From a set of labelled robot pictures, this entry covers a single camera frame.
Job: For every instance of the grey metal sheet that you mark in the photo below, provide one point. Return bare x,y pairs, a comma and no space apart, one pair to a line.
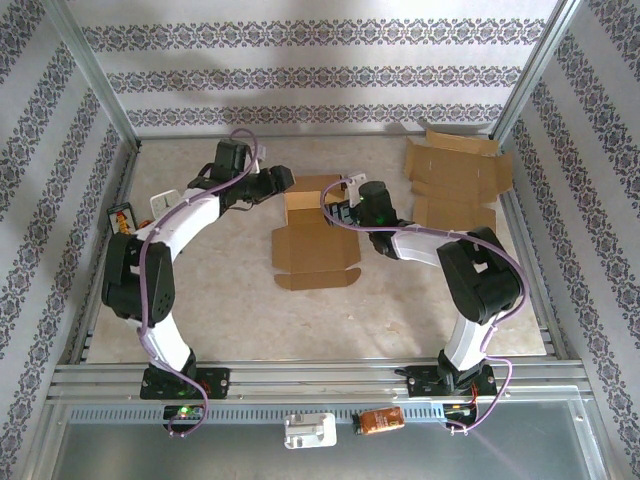
150,455

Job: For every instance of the white plastic bracket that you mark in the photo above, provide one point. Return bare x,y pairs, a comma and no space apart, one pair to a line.
310,430

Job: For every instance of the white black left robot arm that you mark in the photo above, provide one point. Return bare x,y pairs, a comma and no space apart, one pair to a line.
185,225

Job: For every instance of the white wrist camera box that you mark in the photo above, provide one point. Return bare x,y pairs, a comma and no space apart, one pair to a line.
356,181
259,160

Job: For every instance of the black device with orange print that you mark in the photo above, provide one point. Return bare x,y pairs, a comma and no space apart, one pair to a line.
121,217

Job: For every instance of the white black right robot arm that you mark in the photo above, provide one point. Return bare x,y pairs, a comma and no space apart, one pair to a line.
480,280

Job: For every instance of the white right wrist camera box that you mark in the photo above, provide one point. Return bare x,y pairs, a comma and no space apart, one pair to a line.
356,181

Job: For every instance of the brown cardboard mailer box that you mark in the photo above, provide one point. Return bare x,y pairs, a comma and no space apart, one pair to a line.
310,250
455,170

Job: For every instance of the aluminium frame rail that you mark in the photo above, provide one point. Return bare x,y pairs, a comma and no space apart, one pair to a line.
545,305
300,135
86,325

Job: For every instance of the circuit board with green light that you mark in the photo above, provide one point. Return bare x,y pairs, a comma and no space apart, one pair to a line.
182,412

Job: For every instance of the orange battery pack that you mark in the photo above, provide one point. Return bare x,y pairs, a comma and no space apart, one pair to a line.
380,420

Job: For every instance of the white square desk clock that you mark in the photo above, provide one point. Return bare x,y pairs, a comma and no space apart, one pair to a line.
162,202

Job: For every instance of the black orange tape roll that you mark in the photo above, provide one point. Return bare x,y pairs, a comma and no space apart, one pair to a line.
144,225

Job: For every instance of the aluminium mounting rail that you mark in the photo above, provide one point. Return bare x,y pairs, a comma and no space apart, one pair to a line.
310,382

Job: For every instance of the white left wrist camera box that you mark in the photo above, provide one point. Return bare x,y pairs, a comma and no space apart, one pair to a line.
259,160

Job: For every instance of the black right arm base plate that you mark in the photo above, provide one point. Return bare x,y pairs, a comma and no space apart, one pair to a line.
420,382

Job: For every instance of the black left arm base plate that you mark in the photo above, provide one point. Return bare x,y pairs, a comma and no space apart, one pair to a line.
220,382

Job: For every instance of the aluminium frame post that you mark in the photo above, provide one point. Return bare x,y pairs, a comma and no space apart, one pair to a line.
532,75
95,75

